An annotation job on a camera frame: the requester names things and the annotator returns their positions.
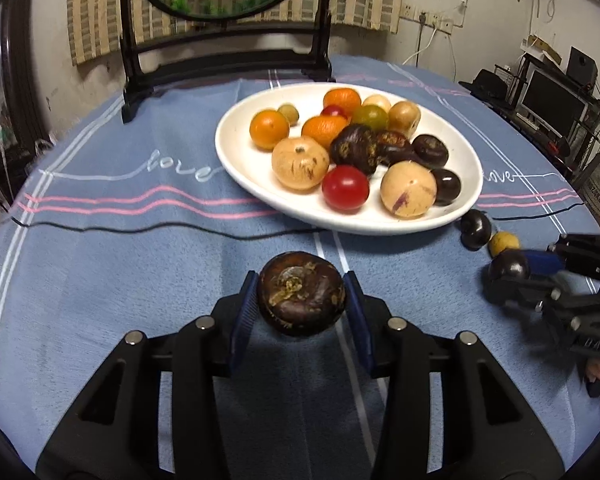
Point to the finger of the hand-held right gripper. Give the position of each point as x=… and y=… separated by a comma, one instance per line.
x=542, y=261
x=517, y=292

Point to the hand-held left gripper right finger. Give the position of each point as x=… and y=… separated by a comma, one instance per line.
x=357, y=320

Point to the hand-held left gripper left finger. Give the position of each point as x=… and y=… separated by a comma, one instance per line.
x=242, y=320

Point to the dark brown mangosteen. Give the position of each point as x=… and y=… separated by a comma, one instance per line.
x=300, y=292

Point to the red tomato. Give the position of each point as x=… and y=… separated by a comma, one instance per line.
x=345, y=187
x=334, y=110

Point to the purple-streaked beige melon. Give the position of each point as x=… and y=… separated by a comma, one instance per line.
x=408, y=189

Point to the brown-marked beige melon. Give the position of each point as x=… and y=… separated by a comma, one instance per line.
x=300, y=164

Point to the white oval plate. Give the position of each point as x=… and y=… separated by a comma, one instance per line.
x=240, y=130

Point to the orange mandarin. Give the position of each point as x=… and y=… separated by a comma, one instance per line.
x=324, y=131
x=342, y=99

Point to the orange-yellow tomato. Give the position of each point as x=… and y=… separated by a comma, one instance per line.
x=269, y=129

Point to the plain beige melon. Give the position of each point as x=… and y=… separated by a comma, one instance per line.
x=404, y=117

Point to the yellow-green tomato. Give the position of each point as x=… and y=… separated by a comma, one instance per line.
x=369, y=116

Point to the small olive green tomato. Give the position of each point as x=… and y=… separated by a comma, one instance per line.
x=288, y=113

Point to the pale yellow melon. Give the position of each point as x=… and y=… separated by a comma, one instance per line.
x=376, y=101

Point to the person's right hand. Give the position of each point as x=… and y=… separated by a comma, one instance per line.
x=597, y=374

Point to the small yellow tomato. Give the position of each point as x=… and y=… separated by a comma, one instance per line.
x=503, y=243

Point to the black computer desk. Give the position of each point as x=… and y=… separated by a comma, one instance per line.
x=545, y=136

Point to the computer monitor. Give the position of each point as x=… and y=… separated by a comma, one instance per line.
x=555, y=100

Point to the black hat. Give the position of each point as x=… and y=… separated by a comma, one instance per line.
x=490, y=82

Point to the black speaker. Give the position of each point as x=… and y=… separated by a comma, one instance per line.
x=580, y=65

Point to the round goldfish screen black stand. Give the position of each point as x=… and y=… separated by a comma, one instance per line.
x=230, y=60

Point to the beige checked curtain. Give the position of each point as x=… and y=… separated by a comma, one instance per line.
x=95, y=20

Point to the dark wooden framed mirror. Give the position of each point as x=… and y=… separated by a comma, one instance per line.
x=0, y=75

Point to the white wall socket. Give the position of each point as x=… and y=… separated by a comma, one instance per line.
x=408, y=10
x=437, y=22

